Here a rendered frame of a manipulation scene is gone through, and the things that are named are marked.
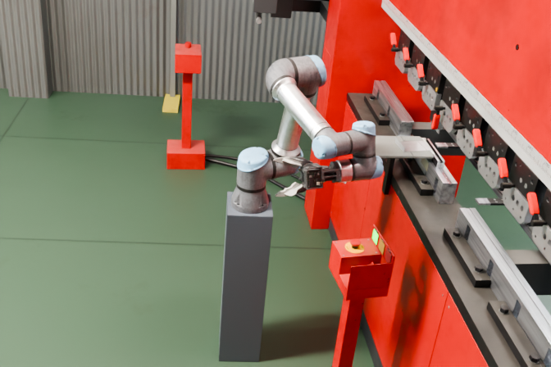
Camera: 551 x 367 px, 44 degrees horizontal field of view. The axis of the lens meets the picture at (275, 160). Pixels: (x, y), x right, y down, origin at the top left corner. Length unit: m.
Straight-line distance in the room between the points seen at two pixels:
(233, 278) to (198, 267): 0.83
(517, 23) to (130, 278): 2.28
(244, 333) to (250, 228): 0.55
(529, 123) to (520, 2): 0.37
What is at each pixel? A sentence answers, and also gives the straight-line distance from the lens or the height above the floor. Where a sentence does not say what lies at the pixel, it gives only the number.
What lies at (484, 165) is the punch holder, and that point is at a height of 1.22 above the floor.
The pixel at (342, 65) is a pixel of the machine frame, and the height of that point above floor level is 1.03.
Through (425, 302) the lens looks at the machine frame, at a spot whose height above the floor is 0.67.
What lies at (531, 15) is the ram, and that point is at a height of 1.73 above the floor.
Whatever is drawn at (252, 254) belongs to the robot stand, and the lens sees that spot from 2.74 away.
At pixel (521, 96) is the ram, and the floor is 1.50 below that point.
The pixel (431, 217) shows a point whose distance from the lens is 2.61.
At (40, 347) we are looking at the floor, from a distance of 3.25.
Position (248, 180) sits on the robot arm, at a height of 0.92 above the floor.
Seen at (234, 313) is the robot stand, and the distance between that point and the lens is 2.93.
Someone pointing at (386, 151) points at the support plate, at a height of 1.00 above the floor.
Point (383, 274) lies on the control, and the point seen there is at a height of 0.77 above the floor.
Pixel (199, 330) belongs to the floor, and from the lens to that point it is 3.26.
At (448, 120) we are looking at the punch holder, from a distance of 2.59.
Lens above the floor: 2.22
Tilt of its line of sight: 28 degrees down
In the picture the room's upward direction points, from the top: 5 degrees clockwise
